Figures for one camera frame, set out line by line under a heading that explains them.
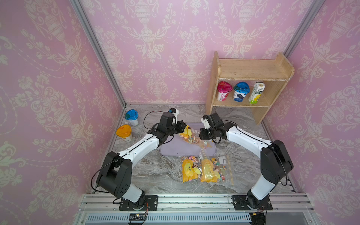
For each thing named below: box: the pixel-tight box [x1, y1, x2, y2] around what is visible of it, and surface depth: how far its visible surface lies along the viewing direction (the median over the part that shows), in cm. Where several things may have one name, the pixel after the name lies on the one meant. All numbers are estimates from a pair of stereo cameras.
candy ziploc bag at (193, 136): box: [179, 124, 213, 149], surface depth 90 cm
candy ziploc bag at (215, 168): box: [199, 148, 235, 186], surface depth 85 cm
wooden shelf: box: [205, 50, 295, 126], surface depth 87 cm
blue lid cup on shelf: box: [232, 81, 251, 103], surface depth 89 cm
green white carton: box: [248, 82, 266, 105], surface depth 87 cm
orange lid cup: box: [116, 124, 132, 138], surface depth 94 cm
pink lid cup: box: [217, 80, 233, 102], surface depth 89 cm
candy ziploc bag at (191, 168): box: [181, 155, 203, 184], surface depth 84 cm
